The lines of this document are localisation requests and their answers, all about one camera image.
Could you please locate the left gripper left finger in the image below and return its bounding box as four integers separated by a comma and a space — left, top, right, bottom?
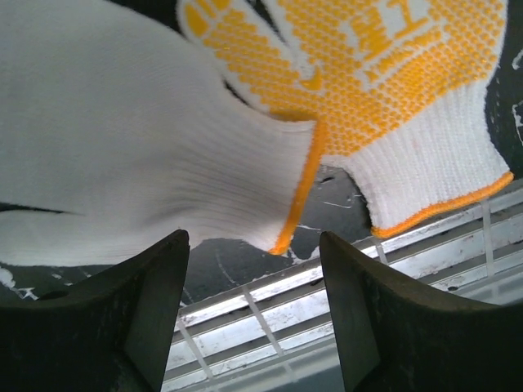
1, 230, 190, 391

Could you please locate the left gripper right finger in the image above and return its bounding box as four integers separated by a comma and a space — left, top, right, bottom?
320, 232, 522, 391

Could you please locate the white glove orange cuff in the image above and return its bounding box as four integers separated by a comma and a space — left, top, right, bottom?
1, 1, 323, 266

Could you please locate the yellow dotted work glove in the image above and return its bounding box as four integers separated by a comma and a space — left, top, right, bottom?
177, 1, 513, 238

